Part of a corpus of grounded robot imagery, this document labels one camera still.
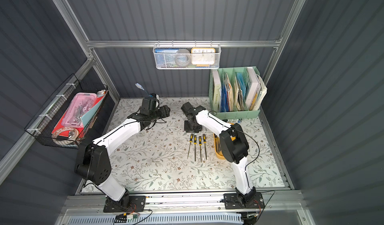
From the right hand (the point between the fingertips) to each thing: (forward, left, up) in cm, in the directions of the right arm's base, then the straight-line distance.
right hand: (193, 129), depth 94 cm
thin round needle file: (-5, -8, -8) cm, 12 cm away
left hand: (+7, +17, +12) cm, 22 cm away
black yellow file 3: (-2, +1, -6) cm, 7 cm away
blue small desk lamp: (+23, +34, +14) cm, 44 cm away
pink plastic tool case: (-2, +56, +25) cm, 61 cm away
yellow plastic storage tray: (-15, -15, -1) cm, 21 cm away
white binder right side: (+16, -42, +18) cm, 49 cm away
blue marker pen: (+11, -32, -6) cm, 35 cm away
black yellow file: (-7, -5, -8) cm, 11 cm away
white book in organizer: (+19, -15, +16) cm, 29 cm away
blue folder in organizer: (+16, -20, +10) cm, 28 cm away
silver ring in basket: (-16, +52, +22) cm, 59 cm away
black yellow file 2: (-7, -1, -7) cm, 10 cm away
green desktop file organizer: (+20, -27, +12) cm, 36 cm away
